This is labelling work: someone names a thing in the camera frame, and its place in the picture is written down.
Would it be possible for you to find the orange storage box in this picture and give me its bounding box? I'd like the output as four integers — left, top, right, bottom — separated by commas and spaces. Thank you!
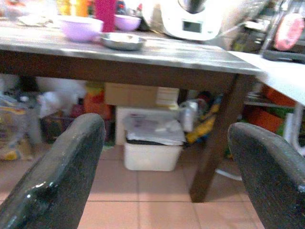
245, 107, 285, 133

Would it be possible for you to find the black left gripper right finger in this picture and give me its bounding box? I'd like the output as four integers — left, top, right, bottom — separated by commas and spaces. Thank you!
227, 122, 305, 229

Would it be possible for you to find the brown cardboard box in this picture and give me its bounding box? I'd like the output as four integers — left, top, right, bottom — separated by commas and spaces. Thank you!
104, 83, 180, 108

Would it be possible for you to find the white plastic bin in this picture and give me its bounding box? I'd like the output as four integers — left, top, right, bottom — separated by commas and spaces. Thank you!
122, 137, 183, 172

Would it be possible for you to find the small lilac plastic bowl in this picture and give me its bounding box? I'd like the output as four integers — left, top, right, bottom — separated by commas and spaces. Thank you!
114, 14, 142, 31

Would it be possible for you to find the white cloth on table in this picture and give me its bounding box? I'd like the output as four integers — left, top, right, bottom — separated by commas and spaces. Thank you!
16, 14, 61, 28

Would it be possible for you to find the yellow blue bag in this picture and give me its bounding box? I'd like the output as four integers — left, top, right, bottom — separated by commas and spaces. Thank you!
185, 95, 224, 145

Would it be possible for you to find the stainless steel bowl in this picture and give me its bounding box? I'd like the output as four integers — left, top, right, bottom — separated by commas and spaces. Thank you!
100, 32, 147, 51

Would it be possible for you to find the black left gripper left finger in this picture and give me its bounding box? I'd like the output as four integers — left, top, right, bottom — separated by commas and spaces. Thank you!
0, 113, 106, 229

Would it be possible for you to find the pink round lid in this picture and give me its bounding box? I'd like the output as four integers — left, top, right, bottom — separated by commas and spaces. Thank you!
274, 13, 305, 51

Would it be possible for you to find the large lilac plastic bowl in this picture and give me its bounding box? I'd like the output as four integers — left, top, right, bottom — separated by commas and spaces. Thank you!
58, 16, 104, 43

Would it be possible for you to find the white kitchen appliance with display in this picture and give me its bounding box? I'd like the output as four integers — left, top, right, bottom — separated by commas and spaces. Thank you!
142, 0, 229, 42

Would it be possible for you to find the orange bottle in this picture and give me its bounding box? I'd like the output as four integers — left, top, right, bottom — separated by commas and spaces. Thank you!
75, 0, 89, 17

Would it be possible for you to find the dark wooden table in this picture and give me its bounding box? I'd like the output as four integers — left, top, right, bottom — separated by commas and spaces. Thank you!
0, 21, 263, 203

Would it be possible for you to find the yellow bottle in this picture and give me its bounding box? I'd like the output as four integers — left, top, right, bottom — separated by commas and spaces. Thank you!
58, 0, 72, 16

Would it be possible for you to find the orange yellow toy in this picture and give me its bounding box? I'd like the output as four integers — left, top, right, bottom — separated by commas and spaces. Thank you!
83, 82, 112, 120

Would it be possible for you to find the pink plastic cup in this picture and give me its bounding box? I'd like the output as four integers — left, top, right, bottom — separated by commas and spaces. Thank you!
94, 0, 117, 33

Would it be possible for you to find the white table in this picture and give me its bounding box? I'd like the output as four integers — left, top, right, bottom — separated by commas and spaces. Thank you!
227, 50, 305, 157

